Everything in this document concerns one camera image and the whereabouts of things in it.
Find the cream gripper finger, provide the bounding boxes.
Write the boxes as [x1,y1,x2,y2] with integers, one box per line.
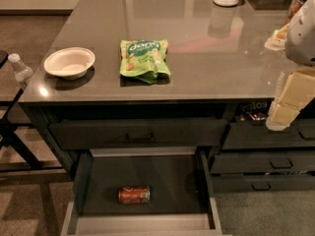
[266,102,299,131]
[278,72,315,110]

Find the red coke can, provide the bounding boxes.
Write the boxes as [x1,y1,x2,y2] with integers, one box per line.
[118,185,151,205]

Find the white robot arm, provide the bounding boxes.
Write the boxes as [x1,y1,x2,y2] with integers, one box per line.
[265,0,315,131]

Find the snack packets in drawer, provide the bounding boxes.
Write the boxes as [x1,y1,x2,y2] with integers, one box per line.
[238,101,270,121]

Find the top right open drawer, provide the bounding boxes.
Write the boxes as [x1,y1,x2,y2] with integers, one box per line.
[223,119,315,149]

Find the open drawer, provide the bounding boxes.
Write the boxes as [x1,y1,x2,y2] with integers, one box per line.
[61,147,223,236]
[223,119,315,149]

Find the middle right drawer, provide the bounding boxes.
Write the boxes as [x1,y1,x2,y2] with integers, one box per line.
[211,150,315,174]

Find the bottom right drawer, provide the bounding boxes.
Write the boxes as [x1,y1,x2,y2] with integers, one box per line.
[212,175,315,193]

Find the top left drawer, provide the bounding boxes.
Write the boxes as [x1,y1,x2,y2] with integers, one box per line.
[49,118,227,149]

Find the dark counter cabinet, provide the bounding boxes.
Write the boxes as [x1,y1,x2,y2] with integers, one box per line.
[18,0,315,236]

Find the open middle drawer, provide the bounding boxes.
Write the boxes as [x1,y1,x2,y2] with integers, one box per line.
[61,147,223,236]

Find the glass jar of nuts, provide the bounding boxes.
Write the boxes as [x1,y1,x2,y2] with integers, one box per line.
[285,0,307,24]

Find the green snack bag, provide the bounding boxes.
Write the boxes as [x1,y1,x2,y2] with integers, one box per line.
[120,39,171,85]

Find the white paper bowl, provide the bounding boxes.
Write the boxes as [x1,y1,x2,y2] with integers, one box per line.
[44,47,95,80]

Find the clear plastic water bottle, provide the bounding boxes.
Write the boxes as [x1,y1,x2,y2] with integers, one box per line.
[8,53,33,89]

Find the black side table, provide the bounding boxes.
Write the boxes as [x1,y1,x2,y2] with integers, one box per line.
[0,49,67,174]

